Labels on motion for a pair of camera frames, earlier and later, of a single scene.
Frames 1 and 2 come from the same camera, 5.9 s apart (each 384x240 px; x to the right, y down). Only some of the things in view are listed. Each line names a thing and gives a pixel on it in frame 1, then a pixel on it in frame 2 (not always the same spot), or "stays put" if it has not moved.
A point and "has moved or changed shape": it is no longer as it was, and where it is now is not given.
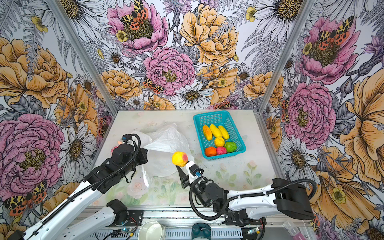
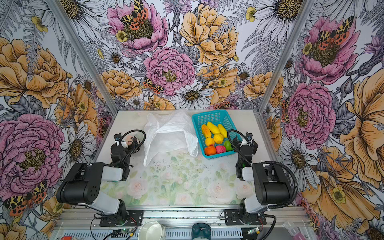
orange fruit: x=210 y=151 stays put
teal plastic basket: x=222 y=118 stays put
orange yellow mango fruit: x=207 y=132 stays put
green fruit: x=230 y=146 stays put
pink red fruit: x=221 y=150 stays put
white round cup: x=152 y=230 stays put
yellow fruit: x=225 y=134 stays put
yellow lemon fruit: x=219 y=141 to x=209 y=141
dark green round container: x=201 y=231 stays put
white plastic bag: x=162 y=143 to x=167 y=131
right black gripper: x=184 y=179 to x=237 y=144
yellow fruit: x=215 y=131 has moved or changed shape
